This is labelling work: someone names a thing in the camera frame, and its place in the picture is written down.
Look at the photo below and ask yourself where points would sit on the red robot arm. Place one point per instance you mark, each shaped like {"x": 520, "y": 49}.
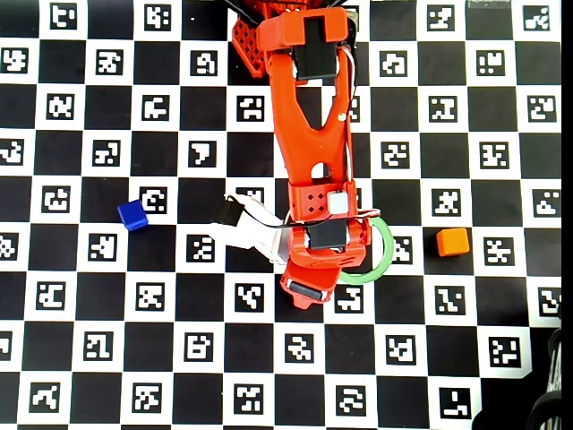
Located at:
{"x": 291, "y": 116}

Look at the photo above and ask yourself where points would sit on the blue cube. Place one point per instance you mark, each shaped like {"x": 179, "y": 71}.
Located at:
{"x": 133, "y": 216}

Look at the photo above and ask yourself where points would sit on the white square wrist module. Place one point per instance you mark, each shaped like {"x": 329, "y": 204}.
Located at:
{"x": 338, "y": 203}

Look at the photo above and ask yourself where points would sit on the black flexible stand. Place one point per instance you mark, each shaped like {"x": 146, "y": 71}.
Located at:
{"x": 548, "y": 403}

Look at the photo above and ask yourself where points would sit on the orange cube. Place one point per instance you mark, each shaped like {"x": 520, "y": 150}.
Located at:
{"x": 453, "y": 242}

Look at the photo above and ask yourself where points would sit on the clear tape piece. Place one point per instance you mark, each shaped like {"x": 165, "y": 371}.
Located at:
{"x": 488, "y": 3}

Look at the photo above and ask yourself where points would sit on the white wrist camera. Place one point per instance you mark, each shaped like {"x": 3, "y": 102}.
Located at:
{"x": 250, "y": 237}

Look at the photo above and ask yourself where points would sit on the red robot base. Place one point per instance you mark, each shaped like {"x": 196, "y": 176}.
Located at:
{"x": 246, "y": 45}

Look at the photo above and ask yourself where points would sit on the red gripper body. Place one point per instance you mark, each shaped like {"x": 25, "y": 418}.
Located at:
{"x": 307, "y": 288}

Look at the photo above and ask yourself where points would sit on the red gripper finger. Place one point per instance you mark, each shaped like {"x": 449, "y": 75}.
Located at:
{"x": 311, "y": 301}

